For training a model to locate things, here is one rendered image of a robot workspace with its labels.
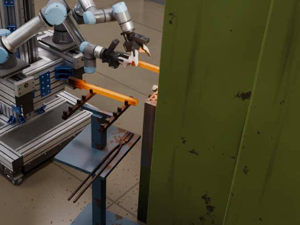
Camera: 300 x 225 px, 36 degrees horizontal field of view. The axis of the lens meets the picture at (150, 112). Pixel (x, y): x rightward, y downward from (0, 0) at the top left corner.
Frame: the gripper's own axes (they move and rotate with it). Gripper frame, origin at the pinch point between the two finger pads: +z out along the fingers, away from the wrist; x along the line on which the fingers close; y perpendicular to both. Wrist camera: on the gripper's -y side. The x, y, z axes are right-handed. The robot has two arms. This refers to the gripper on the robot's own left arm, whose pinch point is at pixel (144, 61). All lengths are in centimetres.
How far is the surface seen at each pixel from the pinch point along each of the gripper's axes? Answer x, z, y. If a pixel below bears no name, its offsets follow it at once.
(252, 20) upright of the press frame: 49, -18, -90
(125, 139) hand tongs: 35.9, 30.6, 5.2
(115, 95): 36.1, 4.6, -1.5
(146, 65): 1.5, 2.3, -0.9
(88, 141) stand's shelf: 47, 24, 20
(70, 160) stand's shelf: 65, 25, 19
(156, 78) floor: -145, 58, 106
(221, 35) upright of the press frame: 49, -16, -77
